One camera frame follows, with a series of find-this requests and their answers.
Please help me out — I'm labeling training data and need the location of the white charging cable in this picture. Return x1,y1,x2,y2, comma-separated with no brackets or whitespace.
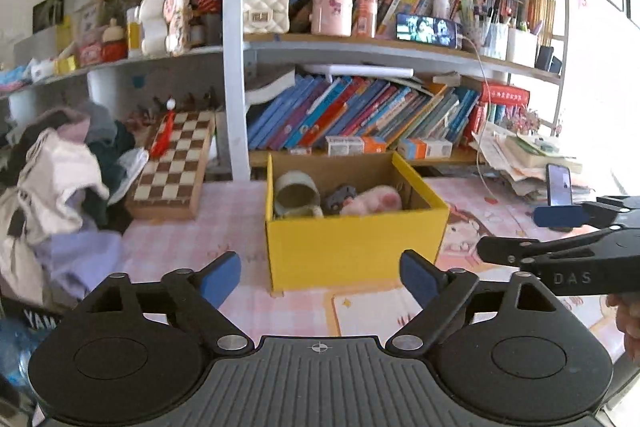
457,34,501,208

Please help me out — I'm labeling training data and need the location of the clear packing tape roll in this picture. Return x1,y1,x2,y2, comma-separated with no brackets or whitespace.
273,171,323,219

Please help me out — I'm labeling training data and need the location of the smartphone showing video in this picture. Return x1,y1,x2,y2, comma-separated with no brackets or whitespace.
395,13,458,48

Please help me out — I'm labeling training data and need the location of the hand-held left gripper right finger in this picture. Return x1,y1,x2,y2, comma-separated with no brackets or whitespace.
390,249,576,353

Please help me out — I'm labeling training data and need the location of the white frame wooden bookshelf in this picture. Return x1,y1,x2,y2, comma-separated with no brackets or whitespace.
0,0,571,182

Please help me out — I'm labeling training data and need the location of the yellow cardboard box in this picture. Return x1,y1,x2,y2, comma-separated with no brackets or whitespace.
265,151,451,293

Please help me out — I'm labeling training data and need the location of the thick white-paged book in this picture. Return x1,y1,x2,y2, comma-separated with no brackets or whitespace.
245,67,297,108

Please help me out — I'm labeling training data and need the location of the small grey toy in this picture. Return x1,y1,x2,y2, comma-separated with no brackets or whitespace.
320,184,358,215

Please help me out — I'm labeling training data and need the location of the black smartphone on stand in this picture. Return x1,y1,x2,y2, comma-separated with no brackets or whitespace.
545,163,573,208

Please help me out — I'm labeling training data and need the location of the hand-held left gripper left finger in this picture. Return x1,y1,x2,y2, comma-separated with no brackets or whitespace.
75,251,251,354

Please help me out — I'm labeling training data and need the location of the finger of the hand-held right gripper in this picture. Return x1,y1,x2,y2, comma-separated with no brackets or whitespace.
532,195,640,229
476,227,640,265

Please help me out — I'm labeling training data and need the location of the white quilted handbag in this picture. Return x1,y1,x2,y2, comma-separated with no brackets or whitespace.
242,0,291,35

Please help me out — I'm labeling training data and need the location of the clear pen holder with pens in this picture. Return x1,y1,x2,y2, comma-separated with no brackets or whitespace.
470,19,508,60

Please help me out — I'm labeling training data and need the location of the white pen holder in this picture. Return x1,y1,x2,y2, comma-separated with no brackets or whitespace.
506,27,538,68

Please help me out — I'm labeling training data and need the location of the white toy ornament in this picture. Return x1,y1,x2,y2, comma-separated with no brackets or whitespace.
139,0,193,56

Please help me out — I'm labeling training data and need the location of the yellow white carton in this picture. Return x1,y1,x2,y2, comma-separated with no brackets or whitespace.
126,7,143,58

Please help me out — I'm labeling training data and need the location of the wooden chessboard case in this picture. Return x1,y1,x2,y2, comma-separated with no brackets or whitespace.
125,109,217,221

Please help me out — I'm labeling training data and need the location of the pink bottle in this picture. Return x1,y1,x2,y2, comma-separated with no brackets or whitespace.
352,0,378,38

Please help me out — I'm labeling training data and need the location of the long white orange box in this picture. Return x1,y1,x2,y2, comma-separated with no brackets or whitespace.
326,135,387,156

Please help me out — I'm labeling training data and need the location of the pile of clothes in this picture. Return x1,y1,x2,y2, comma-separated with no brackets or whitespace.
0,102,151,308

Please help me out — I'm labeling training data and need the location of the stack of papers and books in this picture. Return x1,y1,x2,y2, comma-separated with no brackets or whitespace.
472,122,591,202

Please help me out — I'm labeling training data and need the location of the person's right hand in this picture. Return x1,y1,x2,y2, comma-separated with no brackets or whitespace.
606,291,640,352

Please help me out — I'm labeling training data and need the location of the blue plastic water bottle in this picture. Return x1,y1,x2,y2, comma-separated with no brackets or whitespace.
0,317,41,388

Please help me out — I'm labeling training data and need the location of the red tassel ornament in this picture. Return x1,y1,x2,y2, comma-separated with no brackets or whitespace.
150,97,178,159

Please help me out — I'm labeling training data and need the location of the pink plush pig toy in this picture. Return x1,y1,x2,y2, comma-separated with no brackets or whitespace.
340,186,403,215

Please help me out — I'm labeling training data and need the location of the white flat lamp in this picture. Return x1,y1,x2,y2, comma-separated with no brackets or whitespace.
302,63,415,80

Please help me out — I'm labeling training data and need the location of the white orange box with blue stripe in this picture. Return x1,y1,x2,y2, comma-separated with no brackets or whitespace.
397,138,453,159

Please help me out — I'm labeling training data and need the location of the row of leaning colourful books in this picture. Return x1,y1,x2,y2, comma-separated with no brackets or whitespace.
247,74,483,151

